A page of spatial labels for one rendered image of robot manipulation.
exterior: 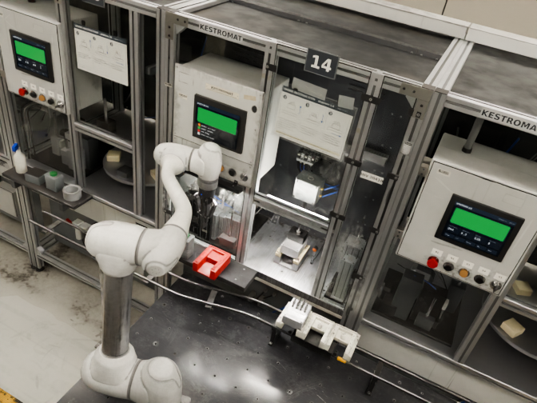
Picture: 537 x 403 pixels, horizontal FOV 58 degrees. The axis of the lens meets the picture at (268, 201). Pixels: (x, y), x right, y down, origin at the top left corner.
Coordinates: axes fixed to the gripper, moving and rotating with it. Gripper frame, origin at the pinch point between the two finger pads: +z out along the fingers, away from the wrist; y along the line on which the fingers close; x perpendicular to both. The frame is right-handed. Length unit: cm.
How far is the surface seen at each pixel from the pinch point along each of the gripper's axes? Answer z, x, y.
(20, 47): -49, 5, 114
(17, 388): 116, 69, 66
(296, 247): 12.0, -27.4, -38.4
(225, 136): -44.5, -6.2, -2.5
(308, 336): 31, 2, -65
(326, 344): 25, 5, -75
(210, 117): -51, -5, 6
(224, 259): 18.0, -1.7, -12.8
